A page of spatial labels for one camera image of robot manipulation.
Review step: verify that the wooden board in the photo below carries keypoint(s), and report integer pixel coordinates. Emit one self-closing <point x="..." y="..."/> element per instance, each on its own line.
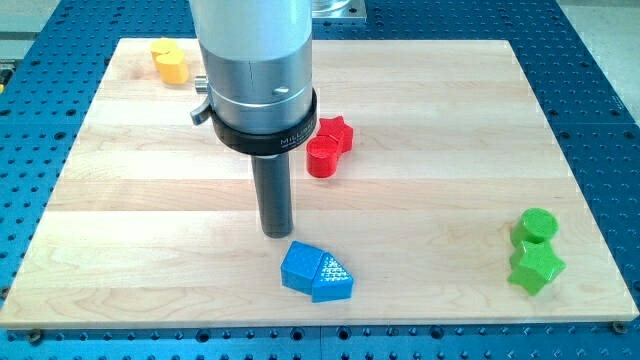
<point x="154" y="223"/>

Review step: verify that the red star block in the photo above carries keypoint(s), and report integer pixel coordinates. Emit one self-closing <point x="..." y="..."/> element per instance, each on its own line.
<point x="337" y="130"/>

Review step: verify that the green star block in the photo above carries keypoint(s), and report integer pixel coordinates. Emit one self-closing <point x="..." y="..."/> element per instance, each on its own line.
<point x="534" y="266"/>

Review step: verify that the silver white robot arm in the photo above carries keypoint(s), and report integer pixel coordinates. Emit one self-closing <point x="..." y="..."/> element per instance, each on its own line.
<point x="257" y="55"/>

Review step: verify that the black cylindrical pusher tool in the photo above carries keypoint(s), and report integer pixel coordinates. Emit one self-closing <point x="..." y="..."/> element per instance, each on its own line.
<point x="273" y="189"/>

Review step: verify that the blue triangle block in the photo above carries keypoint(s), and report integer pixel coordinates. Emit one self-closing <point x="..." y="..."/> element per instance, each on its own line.
<point x="332" y="281"/>

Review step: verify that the yellow cylinder block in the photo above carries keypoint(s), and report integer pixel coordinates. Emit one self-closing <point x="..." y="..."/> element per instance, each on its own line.
<point x="162" y="46"/>

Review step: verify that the yellow heart block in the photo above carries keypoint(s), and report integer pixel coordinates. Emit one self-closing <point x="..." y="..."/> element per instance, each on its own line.
<point x="172" y="67"/>

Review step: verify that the green cylinder block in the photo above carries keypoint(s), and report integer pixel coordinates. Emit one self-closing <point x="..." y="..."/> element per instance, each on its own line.
<point x="535" y="225"/>

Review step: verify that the red cylinder block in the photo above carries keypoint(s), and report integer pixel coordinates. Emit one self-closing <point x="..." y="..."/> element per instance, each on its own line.
<point x="322" y="156"/>

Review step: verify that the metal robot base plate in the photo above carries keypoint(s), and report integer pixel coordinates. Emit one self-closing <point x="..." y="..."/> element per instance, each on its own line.
<point x="339" y="10"/>

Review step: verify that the blue cube block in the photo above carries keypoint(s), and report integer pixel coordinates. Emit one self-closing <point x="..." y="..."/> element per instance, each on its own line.
<point x="299" y="266"/>

